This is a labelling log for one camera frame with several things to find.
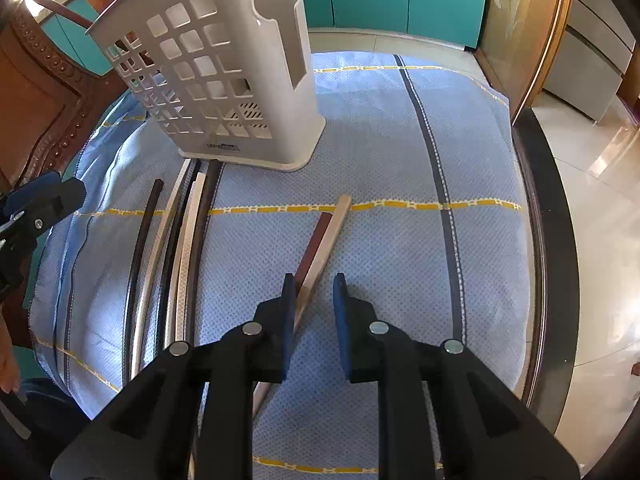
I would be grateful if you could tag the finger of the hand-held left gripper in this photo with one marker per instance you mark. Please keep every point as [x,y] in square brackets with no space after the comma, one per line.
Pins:
[57,202]
[22,197]

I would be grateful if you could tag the dark brown chopstick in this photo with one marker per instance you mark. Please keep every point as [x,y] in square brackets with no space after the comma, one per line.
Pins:
[202,250]
[142,250]

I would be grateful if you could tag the beige wooden chopstick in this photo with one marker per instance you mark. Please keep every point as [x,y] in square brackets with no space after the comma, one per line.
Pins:
[332,240]

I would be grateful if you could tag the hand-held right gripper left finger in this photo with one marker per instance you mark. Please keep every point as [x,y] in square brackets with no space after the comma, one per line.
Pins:
[289,320]

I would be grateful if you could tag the grey drawer cabinet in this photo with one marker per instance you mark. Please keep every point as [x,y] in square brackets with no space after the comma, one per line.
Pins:
[585,55]

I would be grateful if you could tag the blue checked cloth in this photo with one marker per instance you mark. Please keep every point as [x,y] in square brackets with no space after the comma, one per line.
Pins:
[380,170]

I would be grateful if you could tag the thin black chopstick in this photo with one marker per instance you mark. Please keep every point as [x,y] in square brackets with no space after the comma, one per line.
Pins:
[175,245]

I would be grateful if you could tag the carved wooden chair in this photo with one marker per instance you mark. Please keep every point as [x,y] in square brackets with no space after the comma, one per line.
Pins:
[45,95]

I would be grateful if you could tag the wooden door with glass panel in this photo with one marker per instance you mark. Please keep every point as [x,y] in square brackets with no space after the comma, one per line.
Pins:
[520,25]

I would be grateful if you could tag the person's left hand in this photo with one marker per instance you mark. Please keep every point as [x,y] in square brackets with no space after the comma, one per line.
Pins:
[7,355]

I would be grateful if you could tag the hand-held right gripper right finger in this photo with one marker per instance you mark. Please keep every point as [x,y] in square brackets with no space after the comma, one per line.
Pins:
[342,320]

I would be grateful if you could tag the white plastic utensil holder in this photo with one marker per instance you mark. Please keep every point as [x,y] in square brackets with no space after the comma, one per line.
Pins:
[280,110]

